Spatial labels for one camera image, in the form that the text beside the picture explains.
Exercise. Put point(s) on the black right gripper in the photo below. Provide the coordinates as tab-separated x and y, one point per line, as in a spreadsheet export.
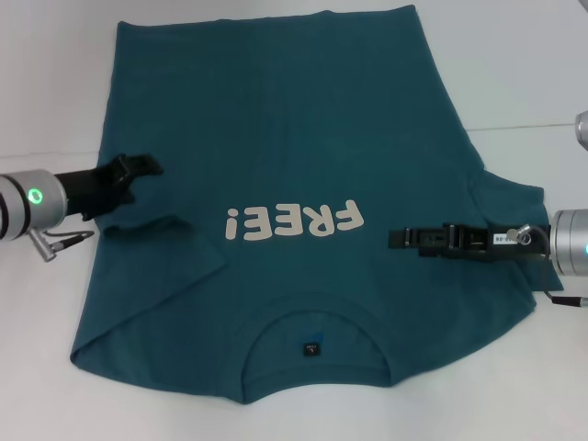
478	243

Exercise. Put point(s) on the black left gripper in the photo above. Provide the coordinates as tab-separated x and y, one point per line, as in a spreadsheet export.
92	193

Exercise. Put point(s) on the teal t-shirt with FREE print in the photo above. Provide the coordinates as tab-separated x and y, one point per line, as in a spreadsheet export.
275	115

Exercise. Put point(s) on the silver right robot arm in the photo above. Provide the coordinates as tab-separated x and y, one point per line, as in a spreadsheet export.
572	243

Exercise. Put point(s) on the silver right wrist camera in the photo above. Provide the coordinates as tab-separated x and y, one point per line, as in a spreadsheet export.
582	131

